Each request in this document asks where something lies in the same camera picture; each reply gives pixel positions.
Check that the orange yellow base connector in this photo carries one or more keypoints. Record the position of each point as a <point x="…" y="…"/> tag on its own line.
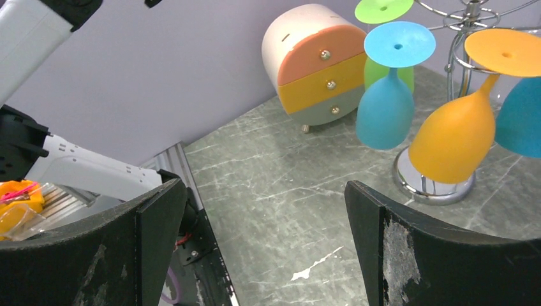
<point x="20" y="202"/>

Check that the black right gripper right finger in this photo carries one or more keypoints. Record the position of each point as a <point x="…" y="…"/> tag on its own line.
<point x="410" y="258"/>

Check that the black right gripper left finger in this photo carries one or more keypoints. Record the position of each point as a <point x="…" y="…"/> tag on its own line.
<point x="119" y="256"/>

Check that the orange plastic wine glass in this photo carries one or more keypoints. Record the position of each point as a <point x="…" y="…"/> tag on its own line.
<point x="457" y="136"/>

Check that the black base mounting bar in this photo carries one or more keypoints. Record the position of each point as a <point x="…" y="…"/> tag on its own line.
<point x="197" y="262"/>

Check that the light blue plastic goblet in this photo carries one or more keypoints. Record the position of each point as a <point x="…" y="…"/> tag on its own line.
<point x="386" y="109"/>

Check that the green plastic wine glass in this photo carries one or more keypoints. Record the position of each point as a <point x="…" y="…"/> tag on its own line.
<point x="379" y="12"/>

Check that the chrome wire wine glass rack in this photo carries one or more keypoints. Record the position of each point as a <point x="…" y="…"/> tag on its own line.
<point x="464" y="76"/>

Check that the blue plastic wine glass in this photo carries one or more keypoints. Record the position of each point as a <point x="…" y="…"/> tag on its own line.
<point x="518" y="122"/>

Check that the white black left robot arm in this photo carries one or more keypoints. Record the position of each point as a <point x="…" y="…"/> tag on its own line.
<point x="30" y="32"/>

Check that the round cream drawer box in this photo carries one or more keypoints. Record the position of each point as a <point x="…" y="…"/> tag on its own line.
<point x="315" y="60"/>

